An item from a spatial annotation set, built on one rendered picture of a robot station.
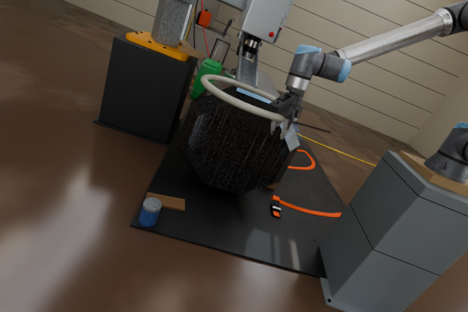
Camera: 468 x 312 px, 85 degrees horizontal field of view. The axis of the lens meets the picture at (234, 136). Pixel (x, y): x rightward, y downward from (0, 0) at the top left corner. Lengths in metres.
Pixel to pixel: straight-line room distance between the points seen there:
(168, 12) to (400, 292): 2.41
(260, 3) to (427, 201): 1.37
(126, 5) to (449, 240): 7.52
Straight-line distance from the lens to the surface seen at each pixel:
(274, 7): 1.74
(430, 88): 8.32
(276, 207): 2.10
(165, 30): 2.32
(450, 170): 1.65
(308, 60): 1.04
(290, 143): 1.78
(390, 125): 8.19
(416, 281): 1.86
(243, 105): 0.99
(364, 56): 1.26
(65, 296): 1.37
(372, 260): 1.67
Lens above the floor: 1.17
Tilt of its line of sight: 23 degrees down
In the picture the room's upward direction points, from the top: 23 degrees clockwise
